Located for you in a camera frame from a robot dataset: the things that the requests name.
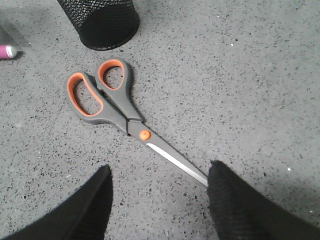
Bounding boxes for pink highlighter pen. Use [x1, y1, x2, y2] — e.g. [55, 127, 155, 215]
[0, 44, 18, 59]

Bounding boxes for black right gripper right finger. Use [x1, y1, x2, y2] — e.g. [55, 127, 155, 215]
[207, 160, 320, 240]

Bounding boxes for black mesh pen cup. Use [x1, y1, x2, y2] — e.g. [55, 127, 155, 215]
[58, 0, 140, 51]

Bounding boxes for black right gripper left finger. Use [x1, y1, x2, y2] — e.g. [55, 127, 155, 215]
[5, 165, 113, 240]

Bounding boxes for grey orange scissors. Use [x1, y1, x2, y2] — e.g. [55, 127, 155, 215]
[65, 57, 208, 187]

